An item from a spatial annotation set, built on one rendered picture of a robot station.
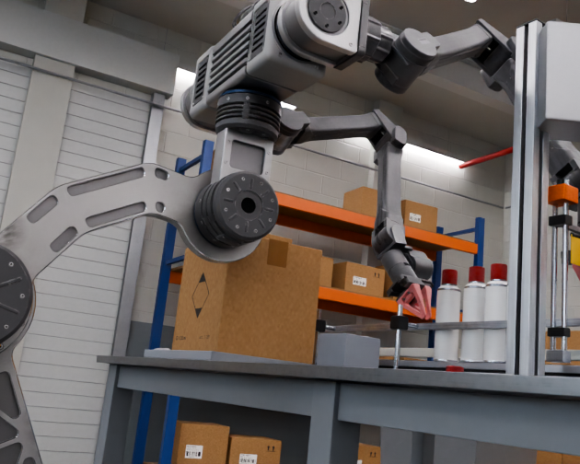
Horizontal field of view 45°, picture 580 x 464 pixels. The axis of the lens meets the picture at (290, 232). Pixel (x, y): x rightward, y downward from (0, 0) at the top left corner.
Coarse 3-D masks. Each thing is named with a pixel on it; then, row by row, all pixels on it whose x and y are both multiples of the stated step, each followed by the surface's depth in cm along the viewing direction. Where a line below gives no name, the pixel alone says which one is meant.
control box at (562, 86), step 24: (552, 24) 123; (576, 24) 123; (552, 48) 122; (576, 48) 122; (552, 72) 121; (576, 72) 121; (552, 96) 120; (576, 96) 120; (552, 120) 120; (576, 120) 119
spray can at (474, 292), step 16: (480, 272) 147; (464, 288) 148; (480, 288) 145; (464, 304) 146; (480, 304) 144; (464, 320) 145; (480, 320) 144; (464, 336) 144; (480, 336) 143; (464, 352) 144; (480, 352) 142
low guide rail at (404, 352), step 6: (384, 348) 172; (390, 348) 170; (402, 348) 167; (408, 348) 165; (414, 348) 164; (420, 348) 162; (426, 348) 160; (432, 348) 159; (384, 354) 172; (390, 354) 170; (402, 354) 166; (408, 354) 165; (414, 354) 163; (420, 354) 162; (426, 354) 160; (432, 354) 158; (576, 354) 128; (576, 360) 128
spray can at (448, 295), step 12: (444, 276) 154; (456, 276) 153; (444, 288) 152; (456, 288) 152; (444, 300) 151; (456, 300) 151; (444, 312) 151; (456, 312) 151; (444, 336) 149; (456, 336) 150; (444, 348) 149; (456, 348) 149; (444, 360) 148; (456, 360) 149
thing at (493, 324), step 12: (384, 324) 163; (420, 324) 153; (432, 324) 150; (444, 324) 148; (456, 324) 145; (468, 324) 142; (480, 324) 140; (492, 324) 137; (504, 324) 135; (576, 324) 122
